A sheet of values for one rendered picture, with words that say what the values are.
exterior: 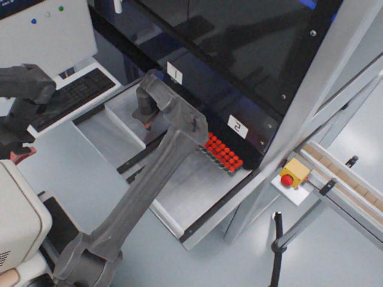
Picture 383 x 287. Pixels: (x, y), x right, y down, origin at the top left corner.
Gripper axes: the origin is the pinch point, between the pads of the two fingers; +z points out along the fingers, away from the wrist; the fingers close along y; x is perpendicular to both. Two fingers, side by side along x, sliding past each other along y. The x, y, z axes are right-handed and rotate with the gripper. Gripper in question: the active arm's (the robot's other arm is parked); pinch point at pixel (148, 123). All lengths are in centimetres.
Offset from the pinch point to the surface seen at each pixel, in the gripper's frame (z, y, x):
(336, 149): 97, 107, -80
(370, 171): 97, 103, -106
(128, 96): 4.2, 8.8, 16.9
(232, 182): 4.3, -1.9, -39.3
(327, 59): -54, 10, -48
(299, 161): -10, 11, -56
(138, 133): 3.9, -4.1, 2.1
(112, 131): 3.8, -9.1, 10.9
